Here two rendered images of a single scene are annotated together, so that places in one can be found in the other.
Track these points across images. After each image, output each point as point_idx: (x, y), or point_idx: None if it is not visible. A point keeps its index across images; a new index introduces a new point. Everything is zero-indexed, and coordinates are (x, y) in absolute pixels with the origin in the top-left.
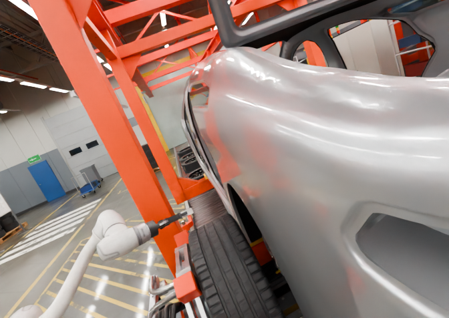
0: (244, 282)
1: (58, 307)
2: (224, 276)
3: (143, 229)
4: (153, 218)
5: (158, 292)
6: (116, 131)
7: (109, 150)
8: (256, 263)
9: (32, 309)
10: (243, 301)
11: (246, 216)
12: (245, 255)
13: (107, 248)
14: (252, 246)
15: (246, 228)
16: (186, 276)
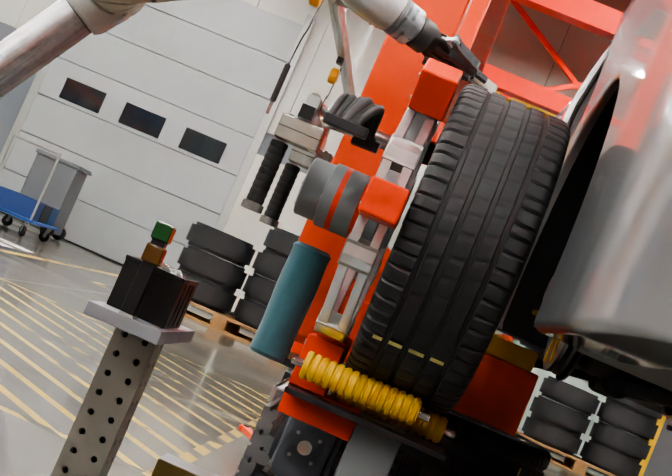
0: (524, 142)
1: None
2: (500, 120)
3: (419, 12)
4: (386, 91)
5: None
6: None
7: None
8: (562, 147)
9: None
10: (502, 155)
11: (544, 267)
12: (554, 131)
13: None
14: (491, 353)
15: (520, 293)
16: (452, 68)
